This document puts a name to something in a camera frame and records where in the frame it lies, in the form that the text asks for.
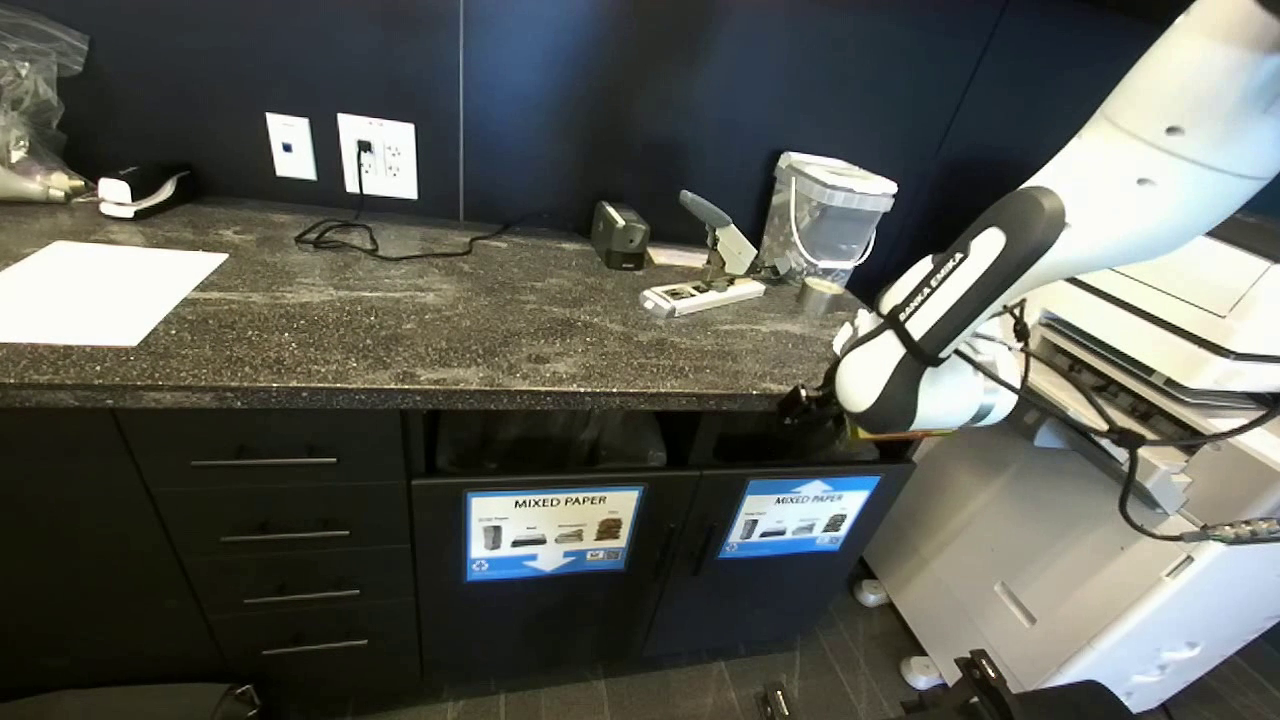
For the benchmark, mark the large white office printer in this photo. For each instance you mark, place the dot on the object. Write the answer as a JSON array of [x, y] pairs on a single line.
[[1120, 525]]

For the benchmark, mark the white wall outlet plate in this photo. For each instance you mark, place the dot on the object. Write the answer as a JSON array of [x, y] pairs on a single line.
[[377, 158]]

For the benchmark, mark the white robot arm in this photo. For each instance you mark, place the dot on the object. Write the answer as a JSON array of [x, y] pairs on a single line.
[[1174, 150]]

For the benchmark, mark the black drawer cabinet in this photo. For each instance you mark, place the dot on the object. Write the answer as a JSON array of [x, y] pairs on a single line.
[[292, 530]]

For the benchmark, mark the white sheet of paper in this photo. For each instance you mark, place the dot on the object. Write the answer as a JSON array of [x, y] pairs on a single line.
[[80, 294]]

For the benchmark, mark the black bin door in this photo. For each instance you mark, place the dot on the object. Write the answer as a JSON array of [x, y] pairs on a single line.
[[536, 627], [717, 605]]

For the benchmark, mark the black tape dispenser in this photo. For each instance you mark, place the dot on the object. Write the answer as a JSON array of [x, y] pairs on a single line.
[[623, 238]]

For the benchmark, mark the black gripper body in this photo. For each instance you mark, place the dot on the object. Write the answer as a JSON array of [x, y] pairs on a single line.
[[810, 418]]

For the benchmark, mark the right blue mixed paper sign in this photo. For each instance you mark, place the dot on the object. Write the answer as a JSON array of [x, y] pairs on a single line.
[[798, 516]]

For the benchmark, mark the left black bin door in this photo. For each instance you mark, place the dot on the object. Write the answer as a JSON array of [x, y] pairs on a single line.
[[536, 627]]

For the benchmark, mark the left blue mixed paper sign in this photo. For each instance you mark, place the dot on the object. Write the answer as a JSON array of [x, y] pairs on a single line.
[[567, 530]]

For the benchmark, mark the white wall switch plate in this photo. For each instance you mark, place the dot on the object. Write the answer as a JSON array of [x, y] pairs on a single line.
[[289, 146]]

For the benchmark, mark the grey white stapler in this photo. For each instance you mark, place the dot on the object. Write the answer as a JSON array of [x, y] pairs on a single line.
[[727, 275]]

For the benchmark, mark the right black bin door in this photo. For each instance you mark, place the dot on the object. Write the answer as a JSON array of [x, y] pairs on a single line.
[[717, 605]]

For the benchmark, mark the blue mixed paper sign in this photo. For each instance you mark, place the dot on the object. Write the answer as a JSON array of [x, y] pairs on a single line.
[[798, 516], [567, 530]]

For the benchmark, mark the clear plastic bag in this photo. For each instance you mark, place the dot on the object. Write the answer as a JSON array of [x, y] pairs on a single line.
[[33, 61]]

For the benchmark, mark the black bin liner bag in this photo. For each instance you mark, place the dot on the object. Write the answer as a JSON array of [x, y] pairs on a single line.
[[547, 440]]

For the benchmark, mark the black white charger device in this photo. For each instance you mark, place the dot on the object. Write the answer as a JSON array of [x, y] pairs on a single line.
[[139, 190]]

